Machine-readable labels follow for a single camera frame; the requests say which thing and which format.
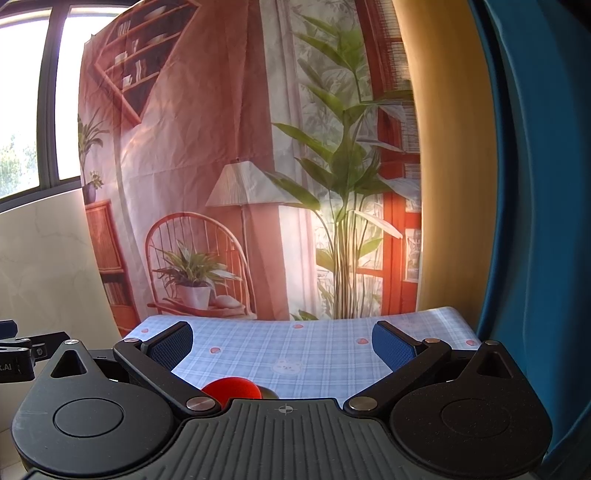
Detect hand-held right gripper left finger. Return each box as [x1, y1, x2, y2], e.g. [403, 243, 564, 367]
[34, 321, 223, 419]

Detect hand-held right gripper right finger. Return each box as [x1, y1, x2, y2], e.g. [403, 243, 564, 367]
[342, 320, 528, 419]

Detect red bowl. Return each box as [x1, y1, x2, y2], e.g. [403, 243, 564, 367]
[201, 377, 263, 408]

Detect blue plaid tablecloth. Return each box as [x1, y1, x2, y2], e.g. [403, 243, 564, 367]
[124, 305, 482, 408]

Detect yellow curtain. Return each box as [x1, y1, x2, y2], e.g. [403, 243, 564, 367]
[392, 0, 502, 335]

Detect blue curtain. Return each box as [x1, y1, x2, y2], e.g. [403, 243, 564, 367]
[467, 0, 591, 457]

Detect dark framed window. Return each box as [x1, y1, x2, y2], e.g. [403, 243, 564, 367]
[0, 0, 144, 200]

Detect printed wall tapestry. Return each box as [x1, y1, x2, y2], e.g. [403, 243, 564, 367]
[78, 0, 423, 339]

